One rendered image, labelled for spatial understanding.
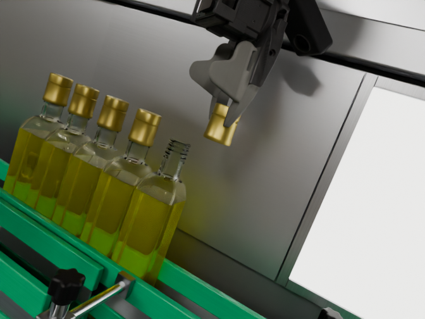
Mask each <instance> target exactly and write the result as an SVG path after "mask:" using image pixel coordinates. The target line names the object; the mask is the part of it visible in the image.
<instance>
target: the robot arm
mask: <svg viewBox="0 0 425 319"><path fill-rule="evenodd" d="M199 3H200V0H196V3H195V6H194V10H193V12H192V15H191V17H190V21H191V22H194V23H196V24H198V25H200V26H201V27H203V28H205V29H206V30H207V31H209V32H211V33H213V34H214V35H217V36H218V37H225V38H227V39H229V41H228V43H222V44H220V45H219V46H218V47H217V48H216V50H215V53H214V55H213V57H212V58H211V59H209V60H202V61H194V62H193V63H192V64H191V66H190V69H189V75H190V77H191V79H192V80H194V81H195V82H196V83H198V84H199V85H200V86H201V87H202V88H203V89H205V90H206V91H208V93H210V94H211V95H212V99H211V105H210V110H209V120H210V117H211V115H212V113H213V109H214V106H215V104H216V103H221V104H223V105H226V106H227V104H228V100H229V98H231V99H232V100H233V101H232V103H231V105H230V107H229V108H228V111H227V114H226V118H225V122H224V124H223V126H225V127H230V126H231V125H232V124H233V123H234V122H235V121H236V120H237V119H238V118H239V117H240V115H241V114H242V113H243V112H244V111H245V109H246V108H247V106H248V105H249V104H250V103H251V101H252V100H253V98H254V97H255V96H256V94H257V92H258V90H259V88H260V87H262V86H263V84H264V82H265V80H266V79H267V77H268V75H269V73H270V71H271V69H272V67H273V65H274V63H275V61H276V59H277V57H278V55H279V53H280V49H281V45H282V42H283V36H284V32H285V33H286V36H287V37H288V39H289V41H290V43H291V45H292V47H293V49H294V51H295V53H296V55H297V56H311V55H318V54H323V53H324V52H325V51H326V50H327V49H328V48H329V47H330V46H331V45H332V43H333V39H332V38H331V35H330V33H329V31H328V28H327V26H326V24H325V22H324V19H323V17H322V14H321V12H320V10H319V8H318V6H317V3H316V0H202V1H201V3H200V6H199ZM198 7H199V10H198V12H197V8H198Z"/></svg>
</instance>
